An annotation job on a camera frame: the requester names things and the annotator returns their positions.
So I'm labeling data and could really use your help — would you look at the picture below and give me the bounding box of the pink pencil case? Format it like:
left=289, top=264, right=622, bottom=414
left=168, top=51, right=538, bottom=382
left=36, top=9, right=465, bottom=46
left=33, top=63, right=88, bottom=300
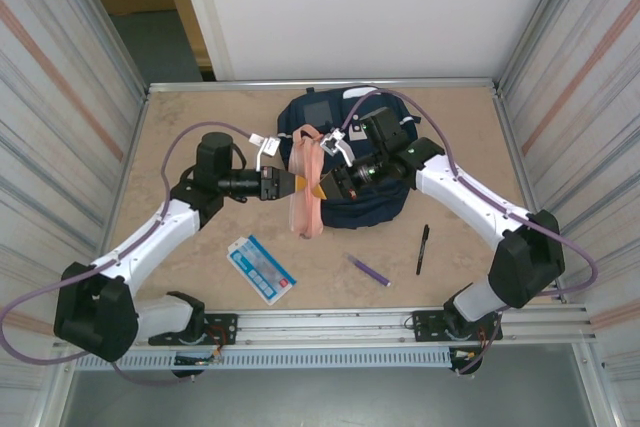
left=287, top=127, right=326, bottom=241

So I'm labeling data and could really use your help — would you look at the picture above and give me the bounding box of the navy blue backpack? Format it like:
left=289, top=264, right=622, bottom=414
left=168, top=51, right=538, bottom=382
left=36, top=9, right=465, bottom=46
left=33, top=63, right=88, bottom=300
left=277, top=86, right=422, bottom=231

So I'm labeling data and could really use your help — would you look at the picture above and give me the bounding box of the white blue supply packet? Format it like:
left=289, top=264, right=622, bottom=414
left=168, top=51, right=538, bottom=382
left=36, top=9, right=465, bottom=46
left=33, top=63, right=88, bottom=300
left=227, top=234, right=297, bottom=306

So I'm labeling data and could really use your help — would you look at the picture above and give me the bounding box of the purple pen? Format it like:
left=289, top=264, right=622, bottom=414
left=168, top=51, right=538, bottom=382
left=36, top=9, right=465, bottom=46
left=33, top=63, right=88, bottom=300
left=347, top=254, right=391, bottom=288

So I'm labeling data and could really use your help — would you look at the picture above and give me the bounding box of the black marker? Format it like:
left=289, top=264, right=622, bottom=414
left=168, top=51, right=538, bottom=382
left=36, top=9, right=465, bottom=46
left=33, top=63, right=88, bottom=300
left=415, top=224, right=431, bottom=276

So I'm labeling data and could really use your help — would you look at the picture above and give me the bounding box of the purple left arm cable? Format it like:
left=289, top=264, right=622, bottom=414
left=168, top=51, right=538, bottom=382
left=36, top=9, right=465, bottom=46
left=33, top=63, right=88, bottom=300
left=0, top=120, right=256, bottom=386

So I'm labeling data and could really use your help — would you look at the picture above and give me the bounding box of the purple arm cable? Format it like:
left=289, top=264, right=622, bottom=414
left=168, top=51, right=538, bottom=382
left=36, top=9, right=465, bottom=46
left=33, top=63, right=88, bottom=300
left=339, top=88, right=599, bottom=376
left=0, top=120, right=256, bottom=386

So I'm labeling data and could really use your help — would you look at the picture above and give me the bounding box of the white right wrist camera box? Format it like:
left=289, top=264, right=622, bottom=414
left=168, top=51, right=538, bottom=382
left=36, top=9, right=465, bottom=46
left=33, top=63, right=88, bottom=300
left=319, top=129, right=356, bottom=168

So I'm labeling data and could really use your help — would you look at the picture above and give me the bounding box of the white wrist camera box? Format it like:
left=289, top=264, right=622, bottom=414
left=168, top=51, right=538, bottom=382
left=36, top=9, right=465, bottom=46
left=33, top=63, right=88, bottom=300
left=319, top=129, right=356, bottom=168
left=248, top=132, right=281, bottom=173

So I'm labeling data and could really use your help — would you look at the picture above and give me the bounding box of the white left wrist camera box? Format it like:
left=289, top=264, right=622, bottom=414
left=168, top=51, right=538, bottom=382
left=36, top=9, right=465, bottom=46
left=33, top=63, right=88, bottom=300
left=248, top=132, right=281, bottom=173

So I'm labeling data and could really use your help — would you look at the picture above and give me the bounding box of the aluminium table edge rail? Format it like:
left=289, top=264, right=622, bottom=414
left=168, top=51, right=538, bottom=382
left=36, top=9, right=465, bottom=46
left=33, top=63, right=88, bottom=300
left=492, top=86, right=569, bottom=304
left=147, top=77, right=497, bottom=94
left=87, top=89, right=151, bottom=278

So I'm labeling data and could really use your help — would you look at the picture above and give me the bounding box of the wide aluminium mounting rail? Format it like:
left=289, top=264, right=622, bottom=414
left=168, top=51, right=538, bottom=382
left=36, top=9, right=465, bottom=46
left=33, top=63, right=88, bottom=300
left=52, top=304, right=599, bottom=351

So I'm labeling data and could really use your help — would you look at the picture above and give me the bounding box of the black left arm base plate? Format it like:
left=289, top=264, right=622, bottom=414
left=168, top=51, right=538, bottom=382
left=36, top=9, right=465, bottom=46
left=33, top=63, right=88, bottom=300
left=148, top=313, right=239, bottom=347

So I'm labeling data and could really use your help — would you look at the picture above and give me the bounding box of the slotted grey cable duct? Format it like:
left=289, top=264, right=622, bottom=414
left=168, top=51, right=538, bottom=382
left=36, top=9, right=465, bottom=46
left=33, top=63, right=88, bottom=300
left=73, top=349, right=454, bottom=371

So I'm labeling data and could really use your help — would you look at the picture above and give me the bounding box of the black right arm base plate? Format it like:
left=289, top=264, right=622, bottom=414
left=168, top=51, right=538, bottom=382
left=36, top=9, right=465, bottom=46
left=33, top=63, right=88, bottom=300
left=410, top=310, right=501, bottom=343

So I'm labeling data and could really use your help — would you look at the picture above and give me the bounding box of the small circuit board with wires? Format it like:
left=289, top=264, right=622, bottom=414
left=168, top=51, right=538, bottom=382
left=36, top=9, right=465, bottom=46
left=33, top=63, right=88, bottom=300
left=447, top=345, right=486, bottom=377
left=172, top=346, right=224, bottom=379

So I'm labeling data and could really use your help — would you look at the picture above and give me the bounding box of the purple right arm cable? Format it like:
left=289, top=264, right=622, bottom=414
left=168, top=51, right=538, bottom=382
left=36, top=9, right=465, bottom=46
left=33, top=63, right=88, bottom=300
left=339, top=88, right=599, bottom=376

